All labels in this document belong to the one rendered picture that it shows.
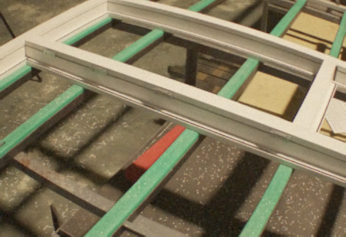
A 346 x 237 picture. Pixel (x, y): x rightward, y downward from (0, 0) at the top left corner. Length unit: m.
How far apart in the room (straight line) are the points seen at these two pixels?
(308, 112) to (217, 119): 0.22
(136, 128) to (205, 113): 1.46
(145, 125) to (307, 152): 1.62
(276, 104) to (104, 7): 0.71
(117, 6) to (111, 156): 0.94
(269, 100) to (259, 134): 0.63
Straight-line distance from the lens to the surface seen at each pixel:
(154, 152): 1.30
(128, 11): 1.54
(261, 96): 1.59
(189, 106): 1.00
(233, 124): 0.97
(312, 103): 1.05
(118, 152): 2.27
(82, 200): 0.90
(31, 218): 1.98
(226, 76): 2.29
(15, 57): 1.30
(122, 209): 0.82
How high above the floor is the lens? 1.47
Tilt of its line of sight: 34 degrees down
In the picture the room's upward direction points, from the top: 3 degrees clockwise
